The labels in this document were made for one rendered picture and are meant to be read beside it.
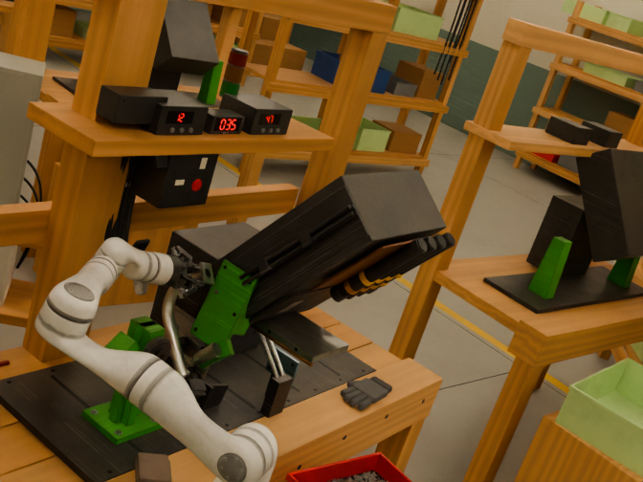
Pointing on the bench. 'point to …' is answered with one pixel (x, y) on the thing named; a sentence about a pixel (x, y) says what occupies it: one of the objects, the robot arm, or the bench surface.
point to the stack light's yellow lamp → (233, 75)
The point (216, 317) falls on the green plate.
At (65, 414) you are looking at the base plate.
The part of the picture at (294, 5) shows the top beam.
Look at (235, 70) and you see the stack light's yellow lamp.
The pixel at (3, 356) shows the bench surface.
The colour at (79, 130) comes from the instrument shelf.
